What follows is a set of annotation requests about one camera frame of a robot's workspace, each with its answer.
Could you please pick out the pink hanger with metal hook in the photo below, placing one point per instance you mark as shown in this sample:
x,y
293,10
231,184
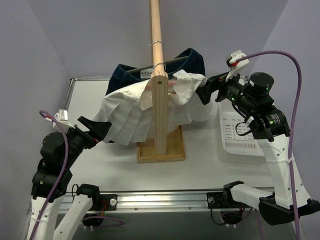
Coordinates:
x,y
171,84

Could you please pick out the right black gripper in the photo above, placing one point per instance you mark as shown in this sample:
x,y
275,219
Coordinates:
x,y
216,83

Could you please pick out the dark blue denim garment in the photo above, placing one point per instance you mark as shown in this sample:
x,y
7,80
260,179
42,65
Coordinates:
x,y
189,60

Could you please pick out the white plastic basket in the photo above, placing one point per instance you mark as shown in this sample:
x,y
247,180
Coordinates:
x,y
235,147

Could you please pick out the wooden clothes rack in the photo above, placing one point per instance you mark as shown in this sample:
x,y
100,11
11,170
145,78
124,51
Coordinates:
x,y
164,147

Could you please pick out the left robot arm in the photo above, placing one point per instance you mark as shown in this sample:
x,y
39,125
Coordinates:
x,y
59,152

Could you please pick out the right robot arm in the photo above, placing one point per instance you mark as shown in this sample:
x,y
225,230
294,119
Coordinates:
x,y
269,127

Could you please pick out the aluminium mounting rail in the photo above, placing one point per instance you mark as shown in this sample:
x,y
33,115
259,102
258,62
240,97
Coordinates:
x,y
142,202

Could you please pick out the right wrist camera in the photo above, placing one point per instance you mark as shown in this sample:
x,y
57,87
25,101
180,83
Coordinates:
x,y
236,64

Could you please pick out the dark hanger with metal hook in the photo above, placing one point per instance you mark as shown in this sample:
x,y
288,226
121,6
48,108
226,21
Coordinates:
x,y
164,63

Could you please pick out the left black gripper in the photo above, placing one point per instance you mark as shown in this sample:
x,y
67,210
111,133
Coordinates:
x,y
86,135

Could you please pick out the white pleated skirt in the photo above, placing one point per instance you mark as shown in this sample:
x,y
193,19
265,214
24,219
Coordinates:
x,y
130,109

